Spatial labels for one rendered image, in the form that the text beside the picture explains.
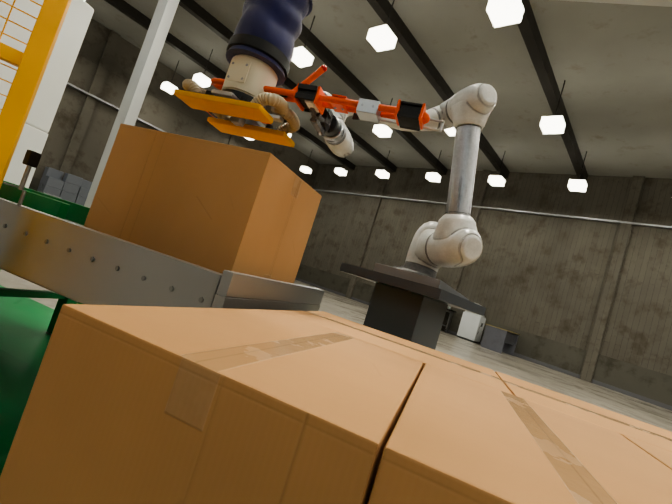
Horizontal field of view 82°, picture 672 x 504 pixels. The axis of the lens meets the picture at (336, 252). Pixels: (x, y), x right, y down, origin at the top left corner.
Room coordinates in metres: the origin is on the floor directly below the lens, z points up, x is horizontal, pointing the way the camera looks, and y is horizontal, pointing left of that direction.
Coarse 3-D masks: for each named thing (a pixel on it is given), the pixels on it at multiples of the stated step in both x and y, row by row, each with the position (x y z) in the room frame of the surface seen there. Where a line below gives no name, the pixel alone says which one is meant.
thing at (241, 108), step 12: (180, 96) 1.27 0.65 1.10; (192, 96) 1.24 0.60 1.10; (204, 96) 1.23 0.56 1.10; (216, 96) 1.21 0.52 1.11; (192, 108) 1.35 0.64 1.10; (204, 108) 1.31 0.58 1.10; (216, 108) 1.27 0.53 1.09; (228, 108) 1.24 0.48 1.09; (240, 108) 1.20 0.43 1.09; (252, 108) 1.17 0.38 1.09; (264, 120) 1.24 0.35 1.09
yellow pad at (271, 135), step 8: (208, 120) 1.45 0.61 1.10; (216, 120) 1.43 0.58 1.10; (224, 120) 1.42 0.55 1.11; (216, 128) 1.50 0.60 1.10; (224, 128) 1.47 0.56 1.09; (232, 128) 1.44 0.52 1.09; (240, 128) 1.41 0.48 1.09; (248, 128) 1.39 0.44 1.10; (256, 128) 1.38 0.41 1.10; (264, 128) 1.37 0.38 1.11; (272, 128) 1.42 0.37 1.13; (248, 136) 1.47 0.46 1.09; (256, 136) 1.44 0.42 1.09; (264, 136) 1.41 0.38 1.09; (272, 136) 1.38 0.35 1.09; (280, 136) 1.35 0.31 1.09; (288, 136) 1.37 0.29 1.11; (280, 144) 1.45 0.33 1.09; (288, 144) 1.41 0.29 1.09
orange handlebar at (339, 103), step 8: (216, 80) 1.36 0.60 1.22; (224, 80) 1.35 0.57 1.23; (264, 88) 1.30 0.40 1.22; (272, 88) 1.29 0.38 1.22; (280, 88) 1.28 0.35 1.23; (288, 96) 1.31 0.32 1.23; (320, 96) 1.23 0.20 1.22; (328, 96) 1.22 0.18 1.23; (336, 96) 1.22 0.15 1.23; (344, 96) 1.20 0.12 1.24; (328, 104) 1.26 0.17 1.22; (336, 104) 1.22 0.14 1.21; (344, 104) 1.21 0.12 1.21; (352, 104) 1.20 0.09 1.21; (344, 112) 1.26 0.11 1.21; (384, 112) 1.20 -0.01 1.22; (392, 112) 1.16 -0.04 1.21; (424, 112) 1.13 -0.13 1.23; (424, 120) 1.15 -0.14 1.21
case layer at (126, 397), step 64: (64, 320) 0.46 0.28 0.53; (128, 320) 0.48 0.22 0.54; (192, 320) 0.59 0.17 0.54; (256, 320) 0.76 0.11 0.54; (320, 320) 1.10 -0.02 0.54; (64, 384) 0.45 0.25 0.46; (128, 384) 0.42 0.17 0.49; (192, 384) 0.40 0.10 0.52; (256, 384) 0.39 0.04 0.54; (320, 384) 0.46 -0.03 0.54; (384, 384) 0.56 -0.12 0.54; (448, 384) 0.73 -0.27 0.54; (512, 384) 1.02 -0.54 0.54; (64, 448) 0.44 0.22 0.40; (128, 448) 0.42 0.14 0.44; (192, 448) 0.39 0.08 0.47; (256, 448) 0.37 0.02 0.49; (320, 448) 0.36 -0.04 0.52; (384, 448) 0.34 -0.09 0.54; (448, 448) 0.38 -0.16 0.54; (512, 448) 0.45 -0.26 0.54; (576, 448) 0.54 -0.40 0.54; (640, 448) 0.69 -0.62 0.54
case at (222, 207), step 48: (144, 144) 1.22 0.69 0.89; (192, 144) 1.15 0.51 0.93; (96, 192) 1.27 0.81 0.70; (144, 192) 1.20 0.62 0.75; (192, 192) 1.13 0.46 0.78; (240, 192) 1.08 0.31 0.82; (288, 192) 1.20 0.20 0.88; (144, 240) 1.17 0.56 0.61; (192, 240) 1.11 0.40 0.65; (240, 240) 1.06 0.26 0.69; (288, 240) 1.29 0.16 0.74
